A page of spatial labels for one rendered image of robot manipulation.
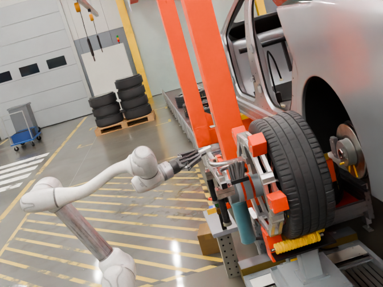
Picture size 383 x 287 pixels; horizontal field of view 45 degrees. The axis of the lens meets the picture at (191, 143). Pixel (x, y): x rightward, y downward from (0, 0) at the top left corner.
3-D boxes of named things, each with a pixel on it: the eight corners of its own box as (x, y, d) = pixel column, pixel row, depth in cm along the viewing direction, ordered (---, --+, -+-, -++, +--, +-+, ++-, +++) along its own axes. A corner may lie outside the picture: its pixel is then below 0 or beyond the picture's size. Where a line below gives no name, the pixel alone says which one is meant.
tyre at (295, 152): (336, 155, 204) (280, 88, 258) (286, 171, 203) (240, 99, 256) (338, 251, 243) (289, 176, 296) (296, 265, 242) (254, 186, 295)
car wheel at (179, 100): (212, 99, 947) (209, 88, 941) (183, 109, 929) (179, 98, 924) (201, 98, 1009) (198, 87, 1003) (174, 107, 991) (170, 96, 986)
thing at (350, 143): (373, 185, 247) (365, 130, 237) (359, 189, 247) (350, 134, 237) (345, 166, 277) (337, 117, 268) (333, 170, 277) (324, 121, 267)
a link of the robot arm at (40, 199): (51, 188, 224) (56, 180, 237) (13, 196, 223) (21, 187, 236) (57, 213, 226) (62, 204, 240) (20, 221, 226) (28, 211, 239)
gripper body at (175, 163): (172, 168, 230) (188, 159, 232) (165, 158, 236) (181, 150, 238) (175, 177, 235) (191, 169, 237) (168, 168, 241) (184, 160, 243)
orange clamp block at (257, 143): (267, 153, 226) (267, 141, 220) (252, 158, 226) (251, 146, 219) (262, 143, 231) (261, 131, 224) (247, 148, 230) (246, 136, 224)
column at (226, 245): (242, 274, 327) (227, 221, 317) (228, 278, 326) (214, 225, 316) (239, 267, 336) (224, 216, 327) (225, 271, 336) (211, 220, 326)
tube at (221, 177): (257, 171, 227) (252, 151, 225) (220, 183, 226) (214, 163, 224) (248, 163, 244) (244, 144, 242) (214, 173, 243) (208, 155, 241)
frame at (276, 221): (292, 246, 229) (267, 144, 216) (279, 250, 228) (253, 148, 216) (261, 209, 281) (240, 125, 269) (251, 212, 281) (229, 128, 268)
